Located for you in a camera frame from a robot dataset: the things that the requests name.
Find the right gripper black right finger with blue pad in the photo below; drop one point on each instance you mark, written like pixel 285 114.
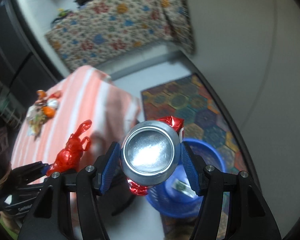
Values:
pixel 249 214

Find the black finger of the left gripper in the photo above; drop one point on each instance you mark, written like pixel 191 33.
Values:
pixel 30 172

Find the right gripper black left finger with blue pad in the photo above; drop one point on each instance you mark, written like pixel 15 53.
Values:
pixel 50 215

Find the red plastic bag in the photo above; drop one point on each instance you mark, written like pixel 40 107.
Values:
pixel 70 156

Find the orange plastic bag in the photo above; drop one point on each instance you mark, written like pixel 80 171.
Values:
pixel 49 112

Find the white wrapper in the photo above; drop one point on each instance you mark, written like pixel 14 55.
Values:
pixel 52 103

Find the crushed red aluminium can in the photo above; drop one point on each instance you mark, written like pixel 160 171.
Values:
pixel 150 152

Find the clear yellow snack packet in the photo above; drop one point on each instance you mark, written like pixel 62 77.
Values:
pixel 35 119

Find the crushed orange soda can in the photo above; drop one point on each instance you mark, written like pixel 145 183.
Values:
pixel 41 94

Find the red snack wrapper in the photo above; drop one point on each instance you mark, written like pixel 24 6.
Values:
pixel 55 95

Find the blue plastic waste basket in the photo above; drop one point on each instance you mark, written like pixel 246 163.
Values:
pixel 174 197

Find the striped pink white tablecloth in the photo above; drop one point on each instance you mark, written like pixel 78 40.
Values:
pixel 87 93

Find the colourful hexagon floor mat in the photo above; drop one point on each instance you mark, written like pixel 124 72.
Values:
pixel 192 99

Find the patterned floral fabric cover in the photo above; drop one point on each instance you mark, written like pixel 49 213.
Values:
pixel 107 29

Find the white wire storage rack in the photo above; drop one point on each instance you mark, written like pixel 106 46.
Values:
pixel 11 110

